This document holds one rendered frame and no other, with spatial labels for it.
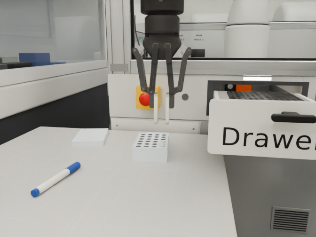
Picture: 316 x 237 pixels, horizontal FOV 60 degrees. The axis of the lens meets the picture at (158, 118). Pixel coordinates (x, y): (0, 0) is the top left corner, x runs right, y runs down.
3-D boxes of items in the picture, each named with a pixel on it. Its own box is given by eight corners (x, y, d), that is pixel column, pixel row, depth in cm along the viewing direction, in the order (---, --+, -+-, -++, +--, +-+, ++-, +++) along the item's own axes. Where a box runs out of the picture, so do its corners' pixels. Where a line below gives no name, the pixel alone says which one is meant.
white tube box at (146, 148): (167, 162, 65) (167, 147, 64) (132, 161, 66) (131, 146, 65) (169, 145, 77) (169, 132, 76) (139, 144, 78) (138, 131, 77)
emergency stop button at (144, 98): (151, 106, 82) (151, 93, 81) (138, 106, 83) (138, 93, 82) (153, 104, 85) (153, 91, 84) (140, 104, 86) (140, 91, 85)
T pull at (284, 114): (317, 123, 47) (318, 116, 47) (271, 122, 48) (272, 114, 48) (309, 119, 50) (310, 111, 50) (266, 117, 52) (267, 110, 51)
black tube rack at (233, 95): (314, 136, 60) (318, 107, 59) (232, 132, 63) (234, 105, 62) (286, 113, 82) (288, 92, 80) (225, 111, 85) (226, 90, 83)
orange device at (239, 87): (250, 95, 118) (252, 82, 117) (225, 94, 120) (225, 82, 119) (249, 93, 122) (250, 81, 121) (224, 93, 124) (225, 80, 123)
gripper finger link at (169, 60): (164, 44, 62) (170, 43, 62) (169, 93, 64) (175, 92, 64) (163, 43, 58) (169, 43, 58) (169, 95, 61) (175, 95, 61)
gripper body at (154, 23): (181, 17, 62) (180, 59, 64) (144, 17, 62) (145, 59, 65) (182, 12, 55) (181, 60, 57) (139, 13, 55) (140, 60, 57)
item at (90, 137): (103, 146, 76) (103, 140, 76) (71, 146, 76) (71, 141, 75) (108, 132, 89) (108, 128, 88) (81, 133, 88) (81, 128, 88)
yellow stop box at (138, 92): (158, 110, 85) (158, 87, 83) (135, 109, 86) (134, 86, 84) (160, 106, 89) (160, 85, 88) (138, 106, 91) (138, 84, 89)
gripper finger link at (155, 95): (157, 94, 61) (154, 94, 61) (157, 124, 63) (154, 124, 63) (158, 92, 64) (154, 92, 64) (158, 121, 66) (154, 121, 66)
